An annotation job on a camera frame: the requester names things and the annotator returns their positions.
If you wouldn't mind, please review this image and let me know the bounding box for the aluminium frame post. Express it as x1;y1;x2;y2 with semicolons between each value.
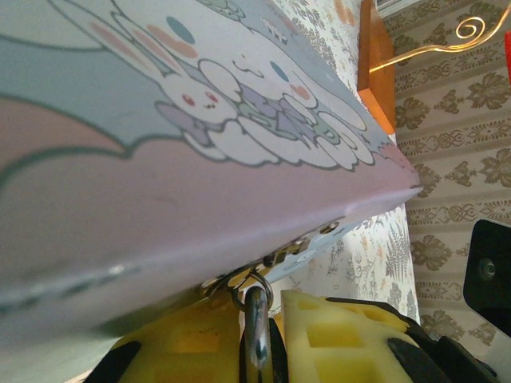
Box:
374;0;413;14

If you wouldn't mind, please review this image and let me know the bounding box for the blue pink cartoon tin box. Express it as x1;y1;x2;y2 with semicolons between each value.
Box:
0;0;422;352

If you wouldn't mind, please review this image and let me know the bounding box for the gold wire stand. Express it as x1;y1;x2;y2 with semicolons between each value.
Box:
369;6;511;77

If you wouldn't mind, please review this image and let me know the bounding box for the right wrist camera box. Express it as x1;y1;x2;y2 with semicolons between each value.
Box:
462;218;511;326

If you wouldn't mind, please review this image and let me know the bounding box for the orange wooden stand base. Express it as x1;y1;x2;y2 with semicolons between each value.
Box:
356;0;397;136

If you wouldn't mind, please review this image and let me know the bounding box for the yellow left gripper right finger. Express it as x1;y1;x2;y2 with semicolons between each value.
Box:
279;289;440;383

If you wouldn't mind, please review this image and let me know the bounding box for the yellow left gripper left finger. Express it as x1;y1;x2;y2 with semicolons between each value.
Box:
89;305;247;383

